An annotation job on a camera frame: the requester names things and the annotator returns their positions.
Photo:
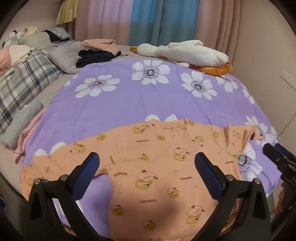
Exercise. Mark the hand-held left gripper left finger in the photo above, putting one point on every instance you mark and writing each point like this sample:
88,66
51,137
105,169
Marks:
89,169

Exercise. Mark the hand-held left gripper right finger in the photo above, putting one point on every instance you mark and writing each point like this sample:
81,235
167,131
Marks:
205,171

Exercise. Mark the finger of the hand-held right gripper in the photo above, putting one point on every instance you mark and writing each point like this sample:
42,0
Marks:
274,153

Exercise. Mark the orange duck print shirt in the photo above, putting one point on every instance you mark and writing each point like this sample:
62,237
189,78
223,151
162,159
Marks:
148,166

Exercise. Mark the dark navy clothes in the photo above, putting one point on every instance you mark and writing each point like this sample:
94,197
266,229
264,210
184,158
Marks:
94,58

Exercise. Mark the folded peach clothes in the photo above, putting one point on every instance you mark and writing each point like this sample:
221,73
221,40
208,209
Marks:
99,45

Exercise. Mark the pink cloth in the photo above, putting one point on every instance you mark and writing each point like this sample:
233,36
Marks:
27,136

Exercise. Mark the grey fleece blanket roll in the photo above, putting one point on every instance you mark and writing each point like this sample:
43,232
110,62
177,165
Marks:
20,122

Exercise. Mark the purple floral blanket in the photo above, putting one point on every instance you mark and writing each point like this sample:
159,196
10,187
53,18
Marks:
143,99

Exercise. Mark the grey plaid blanket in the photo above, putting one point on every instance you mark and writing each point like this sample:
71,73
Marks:
23,78

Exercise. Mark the plain grey pillow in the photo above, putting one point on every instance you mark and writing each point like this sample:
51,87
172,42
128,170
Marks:
64,56

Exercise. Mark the white goose plush toy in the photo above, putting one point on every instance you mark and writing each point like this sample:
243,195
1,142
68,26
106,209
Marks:
189,53

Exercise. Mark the cream fleece cloth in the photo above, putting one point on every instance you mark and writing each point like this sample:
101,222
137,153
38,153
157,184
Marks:
19,53

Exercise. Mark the pink curtain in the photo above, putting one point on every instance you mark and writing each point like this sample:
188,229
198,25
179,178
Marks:
104,20
219,25

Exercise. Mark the folded plaid cloth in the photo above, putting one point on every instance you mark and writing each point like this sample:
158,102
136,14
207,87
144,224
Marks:
57,32

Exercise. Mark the small plush toys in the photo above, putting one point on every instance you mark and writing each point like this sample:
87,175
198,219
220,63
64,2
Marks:
20,34

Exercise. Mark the blue curtain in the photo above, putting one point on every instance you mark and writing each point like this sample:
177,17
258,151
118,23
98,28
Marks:
166,20

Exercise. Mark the yellow pleated curtain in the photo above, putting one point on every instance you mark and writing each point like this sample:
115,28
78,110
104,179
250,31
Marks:
67,11

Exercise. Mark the white wall socket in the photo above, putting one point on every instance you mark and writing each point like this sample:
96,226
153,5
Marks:
288,80

